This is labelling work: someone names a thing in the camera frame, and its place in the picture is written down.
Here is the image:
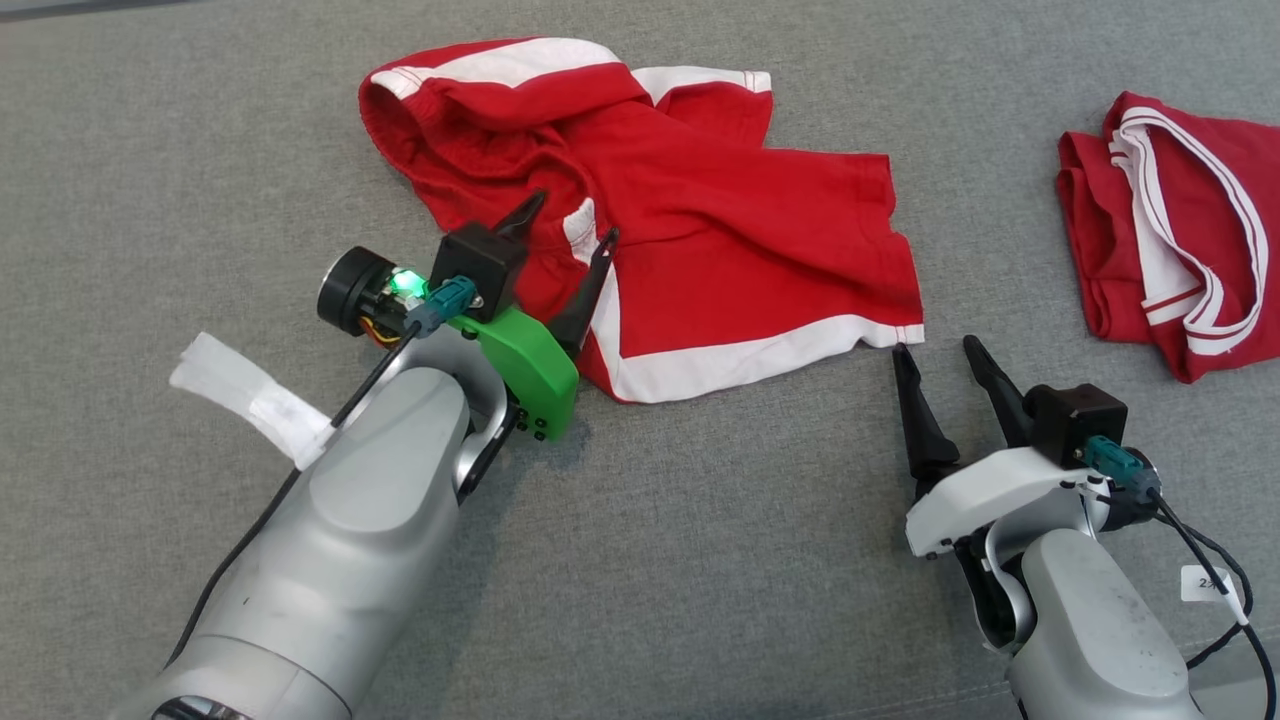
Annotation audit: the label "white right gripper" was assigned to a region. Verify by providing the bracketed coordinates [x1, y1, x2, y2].
[891, 335, 1106, 559]

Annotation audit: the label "white tape flag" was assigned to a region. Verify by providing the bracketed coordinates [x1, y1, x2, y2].
[168, 332, 336, 471]

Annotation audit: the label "black right cable teal plug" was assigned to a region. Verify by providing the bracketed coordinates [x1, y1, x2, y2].
[1080, 435, 1280, 720]

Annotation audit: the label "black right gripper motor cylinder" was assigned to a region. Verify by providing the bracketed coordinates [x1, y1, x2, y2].
[1100, 450, 1161, 531]

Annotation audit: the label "red shorts with white trim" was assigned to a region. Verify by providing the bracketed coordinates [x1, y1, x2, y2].
[358, 37, 926, 405]

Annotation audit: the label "red jersey with white trim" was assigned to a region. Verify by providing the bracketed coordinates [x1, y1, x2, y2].
[1056, 91, 1280, 385]

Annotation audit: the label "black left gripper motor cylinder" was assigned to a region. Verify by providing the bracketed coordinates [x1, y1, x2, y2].
[317, 247, 431, 341]

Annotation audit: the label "small white cable label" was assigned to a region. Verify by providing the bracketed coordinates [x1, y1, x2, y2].
[1180, 565, 1233, 603]

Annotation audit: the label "grey fabric sofa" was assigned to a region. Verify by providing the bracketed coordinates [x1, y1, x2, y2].
[0, 0, 1280, 720]

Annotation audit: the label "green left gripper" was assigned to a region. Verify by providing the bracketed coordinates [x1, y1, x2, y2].
[445, 190, 621, 441]

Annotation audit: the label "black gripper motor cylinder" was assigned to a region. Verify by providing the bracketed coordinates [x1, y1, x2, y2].
[317, 247, 431, 341]
[1100, 450, 1161, 531]

